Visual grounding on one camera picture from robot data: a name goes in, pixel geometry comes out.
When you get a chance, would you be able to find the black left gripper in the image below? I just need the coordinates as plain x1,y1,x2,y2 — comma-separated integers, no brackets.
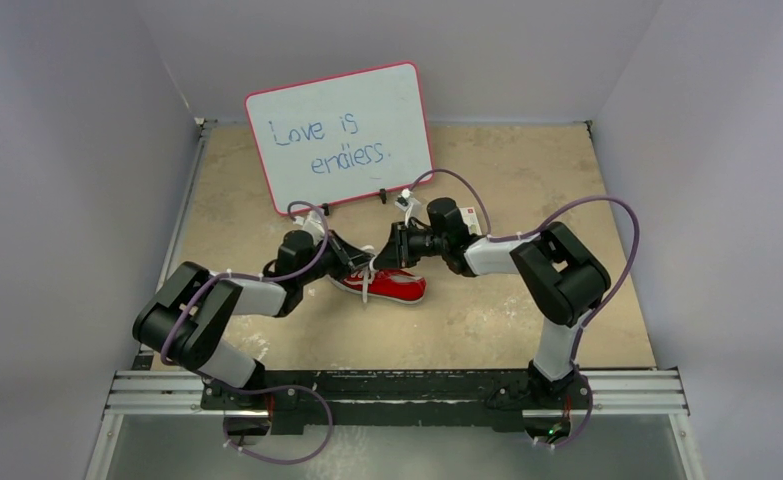
298,229,375,287

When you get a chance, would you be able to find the white shoelace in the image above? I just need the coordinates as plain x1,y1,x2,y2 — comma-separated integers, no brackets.
351,250,419,306

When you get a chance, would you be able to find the red canvas sneaker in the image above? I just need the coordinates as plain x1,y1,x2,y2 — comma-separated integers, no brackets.
327,246,427,306

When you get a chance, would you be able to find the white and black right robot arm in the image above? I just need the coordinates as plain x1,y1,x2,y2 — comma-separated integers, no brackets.
371,197,613,407

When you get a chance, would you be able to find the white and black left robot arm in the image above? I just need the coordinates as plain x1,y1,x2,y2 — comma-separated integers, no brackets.
132,230,373,409

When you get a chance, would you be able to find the small white cardboard box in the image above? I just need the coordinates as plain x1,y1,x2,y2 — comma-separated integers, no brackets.
460,207,483,236

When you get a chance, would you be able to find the pink framed whiteboard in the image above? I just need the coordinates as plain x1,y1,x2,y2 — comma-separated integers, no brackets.
244,62,434,215

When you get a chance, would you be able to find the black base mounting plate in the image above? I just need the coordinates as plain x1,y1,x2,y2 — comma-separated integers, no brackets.
203,368,592,437

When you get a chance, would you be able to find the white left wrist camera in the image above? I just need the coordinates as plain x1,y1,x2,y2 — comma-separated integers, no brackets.
301,211,328,243

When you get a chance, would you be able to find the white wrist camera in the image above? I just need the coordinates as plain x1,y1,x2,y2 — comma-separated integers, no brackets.
394,188,422,223
301,211,328,243

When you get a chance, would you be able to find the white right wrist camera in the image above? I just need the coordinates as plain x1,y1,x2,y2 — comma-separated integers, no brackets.
394,188,422,223

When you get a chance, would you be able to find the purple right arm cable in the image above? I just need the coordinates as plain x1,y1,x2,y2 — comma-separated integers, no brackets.
409,168,641,366

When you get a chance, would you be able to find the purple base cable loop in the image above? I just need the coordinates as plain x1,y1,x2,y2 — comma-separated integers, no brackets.
222,386,337,467

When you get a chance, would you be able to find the aluminium frame rail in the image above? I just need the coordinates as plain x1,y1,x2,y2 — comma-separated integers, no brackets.
104,370,690,415

